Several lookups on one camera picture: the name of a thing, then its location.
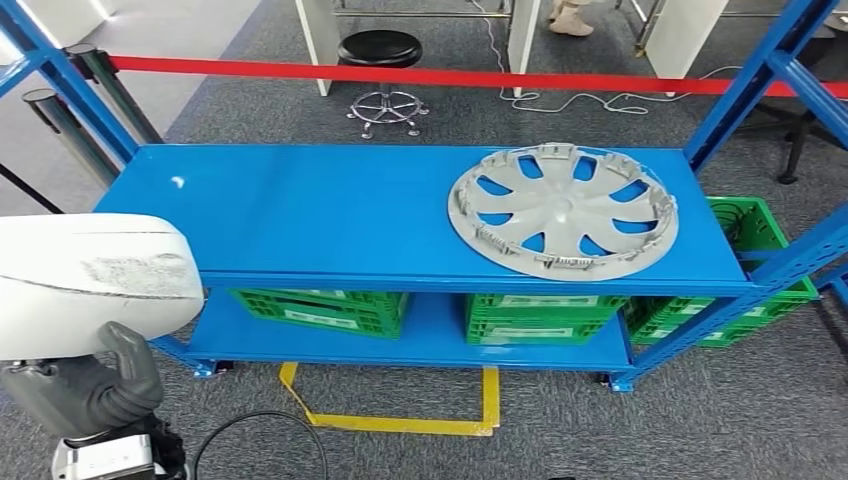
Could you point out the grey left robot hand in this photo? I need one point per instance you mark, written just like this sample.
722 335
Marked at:
86 397

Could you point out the white plastic car part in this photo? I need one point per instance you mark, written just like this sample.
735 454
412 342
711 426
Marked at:
79 278

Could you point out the blue metal shelf rack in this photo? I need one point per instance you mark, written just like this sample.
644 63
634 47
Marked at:
331 218

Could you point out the thin black rod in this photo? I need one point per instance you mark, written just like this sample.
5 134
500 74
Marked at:
30 187

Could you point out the green plastic crate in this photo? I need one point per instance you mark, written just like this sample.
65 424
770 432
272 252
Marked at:
755 225
318 314
543 321

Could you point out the yellow floor tape outline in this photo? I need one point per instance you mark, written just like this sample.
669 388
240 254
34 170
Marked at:
397 424

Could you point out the red barrier belt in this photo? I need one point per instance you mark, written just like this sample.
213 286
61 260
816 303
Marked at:
397 75

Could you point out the black round stool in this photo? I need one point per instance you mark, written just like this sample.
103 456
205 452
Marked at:
379 48

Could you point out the grey wheel hubcap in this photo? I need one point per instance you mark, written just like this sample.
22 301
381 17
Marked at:
563 212

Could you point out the white desk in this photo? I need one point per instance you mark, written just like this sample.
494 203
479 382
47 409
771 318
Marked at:
689 33
523 40

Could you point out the person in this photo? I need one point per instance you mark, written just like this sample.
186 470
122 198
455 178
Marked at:
570 23

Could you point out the black office chair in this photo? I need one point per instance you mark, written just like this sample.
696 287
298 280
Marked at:
795 146

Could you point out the chrome barrier post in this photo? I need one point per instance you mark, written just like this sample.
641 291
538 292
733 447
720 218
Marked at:
116 96
73 139

